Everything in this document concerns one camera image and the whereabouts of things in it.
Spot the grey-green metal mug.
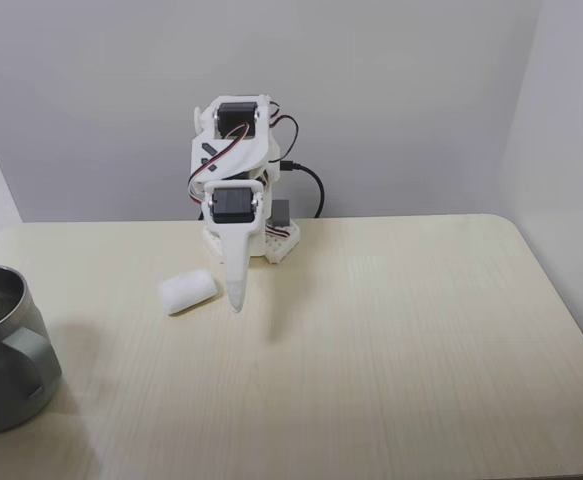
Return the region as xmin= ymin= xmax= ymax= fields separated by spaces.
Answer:
xmin=0 ymin=265 xmax=64 ymax=435

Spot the red black white servo wire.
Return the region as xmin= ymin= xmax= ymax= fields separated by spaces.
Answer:
xmin=186 ymin=121 xmax=261 ymax=211

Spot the black USB cable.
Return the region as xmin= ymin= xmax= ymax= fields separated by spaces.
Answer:
xmin=279 ymin=160 xmax=326 ymax=220

